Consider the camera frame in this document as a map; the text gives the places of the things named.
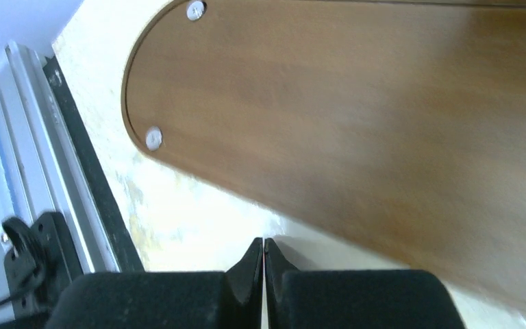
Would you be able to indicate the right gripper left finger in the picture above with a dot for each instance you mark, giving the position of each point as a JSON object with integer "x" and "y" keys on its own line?
{"x": 186, "y": 299}

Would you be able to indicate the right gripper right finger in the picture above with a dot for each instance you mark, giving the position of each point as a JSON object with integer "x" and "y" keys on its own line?
{"x": 393, "y": 298}

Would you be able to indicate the brown wooden oval tray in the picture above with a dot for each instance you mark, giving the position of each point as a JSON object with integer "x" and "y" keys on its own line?
{"x": 400, "y": 126}

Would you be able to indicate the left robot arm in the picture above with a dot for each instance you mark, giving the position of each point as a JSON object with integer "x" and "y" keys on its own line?
{"x": 41, "y": 263}

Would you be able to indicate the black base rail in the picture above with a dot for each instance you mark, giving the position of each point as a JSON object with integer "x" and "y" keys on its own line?
{"x": 110, "y": 221}

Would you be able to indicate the aluminium frame rail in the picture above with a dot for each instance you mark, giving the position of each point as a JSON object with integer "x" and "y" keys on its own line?
{"x": 39, "y": 166}

